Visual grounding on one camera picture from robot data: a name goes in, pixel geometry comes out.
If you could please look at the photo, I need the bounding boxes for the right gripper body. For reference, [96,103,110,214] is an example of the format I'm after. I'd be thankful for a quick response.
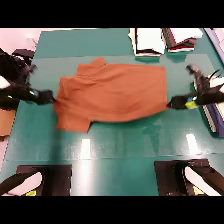
[167,95,192,111]

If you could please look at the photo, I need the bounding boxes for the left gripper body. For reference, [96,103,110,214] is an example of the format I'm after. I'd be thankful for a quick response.
[34,88,56,106]

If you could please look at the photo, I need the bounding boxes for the orange T-shirt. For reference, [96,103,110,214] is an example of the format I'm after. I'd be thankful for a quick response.
[53,56,170,134]

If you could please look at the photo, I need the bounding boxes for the grey striped folded garment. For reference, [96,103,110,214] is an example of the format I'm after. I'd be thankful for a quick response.
[193,81,218,134]

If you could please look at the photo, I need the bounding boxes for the brown garment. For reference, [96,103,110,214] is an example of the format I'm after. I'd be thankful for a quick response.
[0,109,17,138]

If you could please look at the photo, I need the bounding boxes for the red folded garment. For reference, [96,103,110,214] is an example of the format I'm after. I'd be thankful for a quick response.
[168,42,197,53]

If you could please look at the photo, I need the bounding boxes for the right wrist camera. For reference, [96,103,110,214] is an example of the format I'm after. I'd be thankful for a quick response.
[185,64,210,96]

